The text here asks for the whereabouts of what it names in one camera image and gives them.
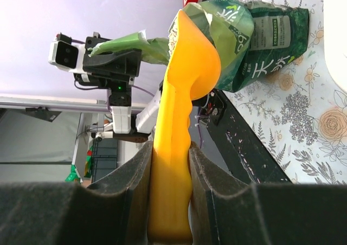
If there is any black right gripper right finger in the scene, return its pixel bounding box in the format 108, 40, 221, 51
189, 143, 346, 244

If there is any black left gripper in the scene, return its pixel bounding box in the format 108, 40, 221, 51
73, 33, 142, 89

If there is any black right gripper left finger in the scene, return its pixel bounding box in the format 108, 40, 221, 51
1, 142, 152, 244

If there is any yellow plastic litter scoop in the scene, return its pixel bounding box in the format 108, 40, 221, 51
147, 11, 221, 244

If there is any green cat litter bag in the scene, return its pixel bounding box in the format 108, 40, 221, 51
88, 0, 310, 93

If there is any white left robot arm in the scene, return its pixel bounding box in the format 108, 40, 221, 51
74, 31, 169, 140

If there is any grey cat litter pile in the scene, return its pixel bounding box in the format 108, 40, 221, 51
168, 14, 178, 56

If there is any white and orange litter box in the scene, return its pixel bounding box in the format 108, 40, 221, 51
324, 0, 346, 91

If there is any floral patterned table mat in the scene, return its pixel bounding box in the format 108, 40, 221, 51
227, 0, 346, 184

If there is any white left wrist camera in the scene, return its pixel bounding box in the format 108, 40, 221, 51
48, 33, 90, 83

